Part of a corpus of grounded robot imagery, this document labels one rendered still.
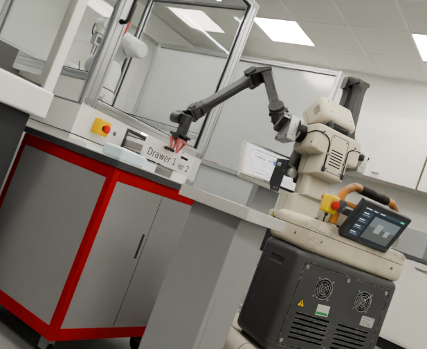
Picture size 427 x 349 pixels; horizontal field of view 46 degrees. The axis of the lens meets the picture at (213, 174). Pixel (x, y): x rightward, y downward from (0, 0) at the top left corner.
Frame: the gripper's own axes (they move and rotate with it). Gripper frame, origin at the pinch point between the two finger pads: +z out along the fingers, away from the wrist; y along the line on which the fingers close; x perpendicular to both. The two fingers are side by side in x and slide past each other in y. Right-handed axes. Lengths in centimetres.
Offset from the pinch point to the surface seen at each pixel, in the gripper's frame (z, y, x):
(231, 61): -68, 20, -44
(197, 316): 53, -83, 61
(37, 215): 46, -9, 73
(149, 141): 0.8, 3.8, 15.8
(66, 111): 3, 28, 50
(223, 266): 35, -86, 61
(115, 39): -37, 20, 46
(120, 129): 0.4, 19.9, 21.3
